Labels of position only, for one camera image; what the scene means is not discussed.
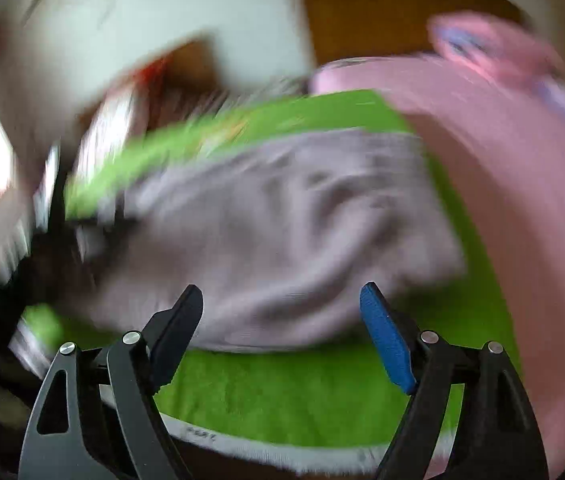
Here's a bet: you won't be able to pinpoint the green cartoon blanket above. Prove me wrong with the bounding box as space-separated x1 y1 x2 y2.
22 88 523 451

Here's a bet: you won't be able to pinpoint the pink bed sheet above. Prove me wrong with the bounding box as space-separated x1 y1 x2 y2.
311 56 565 477

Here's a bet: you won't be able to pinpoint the red and white pillows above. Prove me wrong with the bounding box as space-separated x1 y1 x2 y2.
75 58 168 181

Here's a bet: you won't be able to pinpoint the wooden headboard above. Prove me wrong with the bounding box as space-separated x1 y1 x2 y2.
302 0 526 65
78 37 227 131

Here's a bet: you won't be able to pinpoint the folded pink floral quilt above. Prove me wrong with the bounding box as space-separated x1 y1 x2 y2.
427 12 563 88

